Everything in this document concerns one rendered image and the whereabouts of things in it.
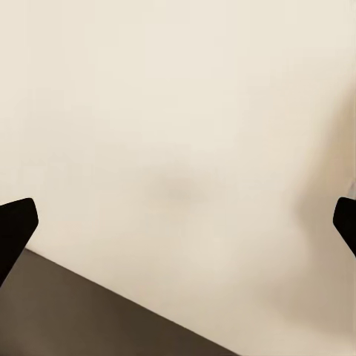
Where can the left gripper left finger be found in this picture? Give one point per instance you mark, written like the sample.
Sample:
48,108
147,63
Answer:
18,221

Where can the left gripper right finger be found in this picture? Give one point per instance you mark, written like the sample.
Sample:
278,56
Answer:
345,221

